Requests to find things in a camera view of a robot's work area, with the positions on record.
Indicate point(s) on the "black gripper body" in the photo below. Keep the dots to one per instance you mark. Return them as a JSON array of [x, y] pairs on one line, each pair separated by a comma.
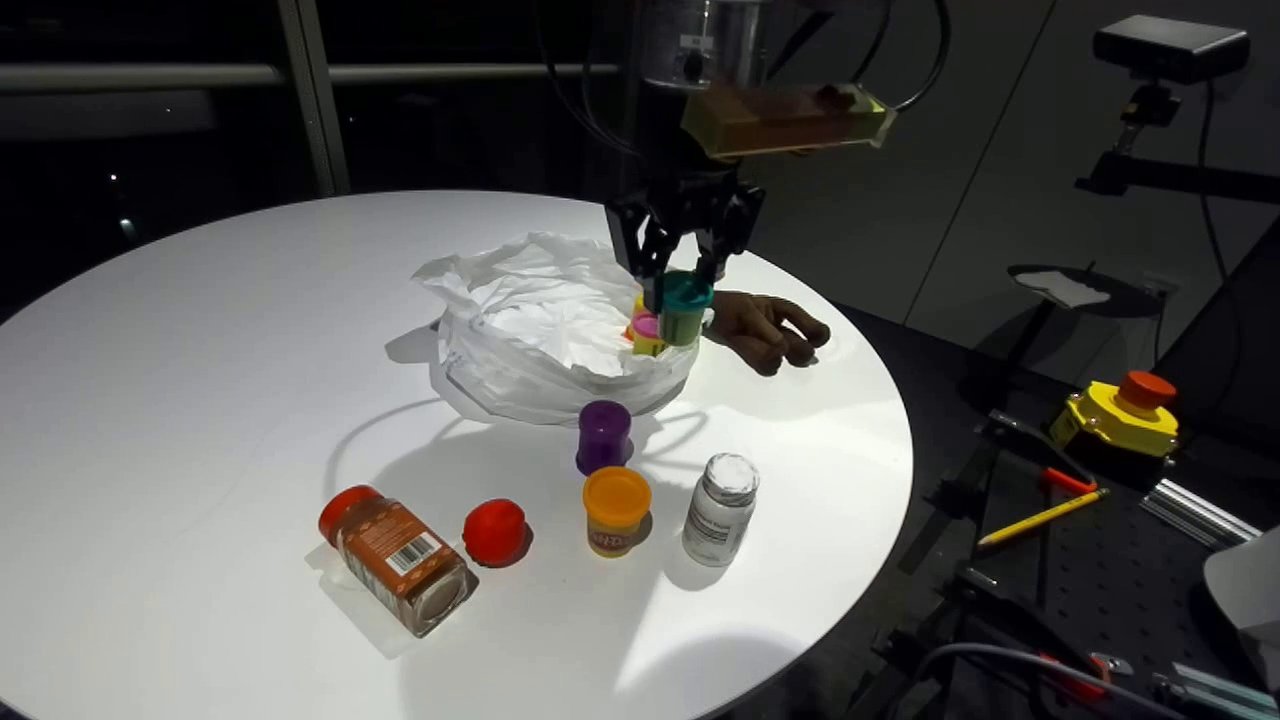
[[695, 207]]

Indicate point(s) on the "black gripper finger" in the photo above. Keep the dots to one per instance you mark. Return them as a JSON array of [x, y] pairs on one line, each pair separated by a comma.
[[716, 260], [654, 266]]

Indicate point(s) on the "teal lid dough tub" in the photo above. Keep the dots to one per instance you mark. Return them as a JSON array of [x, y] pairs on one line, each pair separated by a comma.
[[687, 304]]

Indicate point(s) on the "white plastic bag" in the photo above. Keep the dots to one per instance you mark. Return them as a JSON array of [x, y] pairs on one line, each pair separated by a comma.
[[534, 347]]

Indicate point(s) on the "purple dough tub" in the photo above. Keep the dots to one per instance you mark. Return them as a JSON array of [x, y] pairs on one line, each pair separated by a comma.
[[607, 438]]

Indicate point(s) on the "orange lid dough tub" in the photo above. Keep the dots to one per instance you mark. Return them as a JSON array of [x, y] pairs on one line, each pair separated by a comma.
[[617, 511]]

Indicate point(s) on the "white lid glass jar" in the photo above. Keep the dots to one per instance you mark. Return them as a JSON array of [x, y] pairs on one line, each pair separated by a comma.
[[720, 511]]

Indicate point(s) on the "orange cap spice bottle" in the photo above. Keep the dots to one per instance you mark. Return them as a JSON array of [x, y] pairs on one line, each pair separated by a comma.
[[398, 556]]

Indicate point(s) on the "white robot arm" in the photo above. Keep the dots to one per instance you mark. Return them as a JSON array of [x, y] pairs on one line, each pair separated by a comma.
[[712, 37]]

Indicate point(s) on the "brown plush moose toy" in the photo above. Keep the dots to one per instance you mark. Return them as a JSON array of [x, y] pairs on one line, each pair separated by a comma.
[[770, 330]]

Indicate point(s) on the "grey flat stand plate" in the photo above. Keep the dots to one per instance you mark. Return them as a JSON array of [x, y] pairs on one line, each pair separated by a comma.
[[1074, 289]]

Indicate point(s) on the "yellow pencil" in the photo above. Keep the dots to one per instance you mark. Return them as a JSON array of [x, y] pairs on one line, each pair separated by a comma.
[[1042, 516]]

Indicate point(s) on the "yellow emergency stop button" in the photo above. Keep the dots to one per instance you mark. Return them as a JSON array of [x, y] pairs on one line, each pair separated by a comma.
[[1117, 419]]

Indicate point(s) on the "white rounded object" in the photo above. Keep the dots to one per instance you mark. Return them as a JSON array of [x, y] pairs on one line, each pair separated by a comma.
[[1250, 586]]

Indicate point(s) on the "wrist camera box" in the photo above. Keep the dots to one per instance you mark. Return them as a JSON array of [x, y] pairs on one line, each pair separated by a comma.
[[786, 122]]

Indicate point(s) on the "grey window post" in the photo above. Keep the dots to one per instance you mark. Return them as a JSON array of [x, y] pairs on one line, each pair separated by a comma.
[[313, 101]]

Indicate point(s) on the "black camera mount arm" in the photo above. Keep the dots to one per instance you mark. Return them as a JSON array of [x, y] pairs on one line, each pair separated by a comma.
[[1173, 177]]

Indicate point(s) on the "grey external camera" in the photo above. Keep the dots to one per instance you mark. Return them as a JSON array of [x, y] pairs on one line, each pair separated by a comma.
[[1171, 50]]

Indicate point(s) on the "grey horizontal window rail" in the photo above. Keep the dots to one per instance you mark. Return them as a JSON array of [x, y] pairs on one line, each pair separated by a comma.
[[162, 78]]

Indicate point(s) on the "aluminium profile rail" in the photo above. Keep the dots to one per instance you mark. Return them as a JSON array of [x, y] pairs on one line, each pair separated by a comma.
[[1200, 511]]

